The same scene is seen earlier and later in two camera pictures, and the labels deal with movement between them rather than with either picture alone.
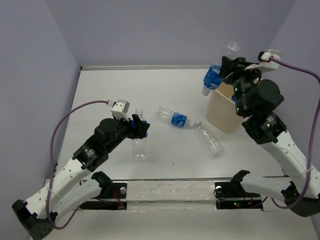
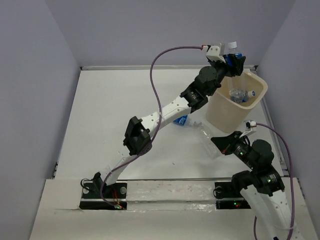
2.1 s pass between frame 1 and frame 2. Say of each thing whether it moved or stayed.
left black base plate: stayed
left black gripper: moved
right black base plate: stayed
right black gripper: moved
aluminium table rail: stayed
